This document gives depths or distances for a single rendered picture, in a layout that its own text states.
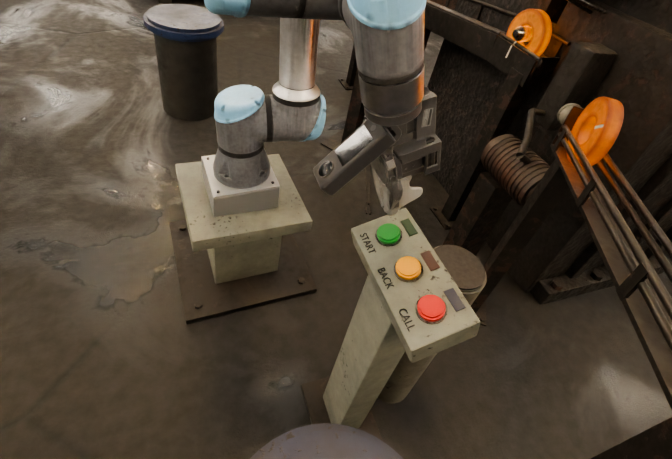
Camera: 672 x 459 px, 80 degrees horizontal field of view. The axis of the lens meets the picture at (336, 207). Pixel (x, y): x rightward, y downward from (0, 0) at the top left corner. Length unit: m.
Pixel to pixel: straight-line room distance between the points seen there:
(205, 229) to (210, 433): 0.49
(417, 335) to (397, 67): 0.36
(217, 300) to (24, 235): 0.66
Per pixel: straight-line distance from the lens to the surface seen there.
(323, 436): 0.68
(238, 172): 1.05
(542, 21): 1.44
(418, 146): 0.53
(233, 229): 1.07
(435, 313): 0.61
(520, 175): 1.21
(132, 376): 1.21
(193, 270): 1.34
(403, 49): 0.44
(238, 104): 0.96
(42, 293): 1.42
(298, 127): 0.99
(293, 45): 0.93
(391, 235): 0.68
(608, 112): 1.01
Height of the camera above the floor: 1.08
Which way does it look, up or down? 42 degrees down
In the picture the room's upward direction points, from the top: 13 degrees clockwise
